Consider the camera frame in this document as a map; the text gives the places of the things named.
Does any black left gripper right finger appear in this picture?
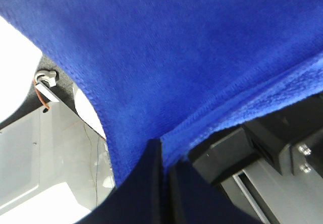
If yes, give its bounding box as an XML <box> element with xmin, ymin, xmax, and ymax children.
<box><xmin>169</xmin><ymin>161</ymin><xmax>261</xmax><ymax>224</ymax></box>

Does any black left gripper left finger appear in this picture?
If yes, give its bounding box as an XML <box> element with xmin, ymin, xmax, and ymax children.
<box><xmin>83</xmin><ymin>139</ymin><xmax>163</xmax><ymax>223</ymax></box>

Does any blue microfibre towel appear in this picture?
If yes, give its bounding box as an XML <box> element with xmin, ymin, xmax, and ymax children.
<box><xmin>1</xmin><ymin>0</ymin><xmax>322</xmax><ymax>185</ymax></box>

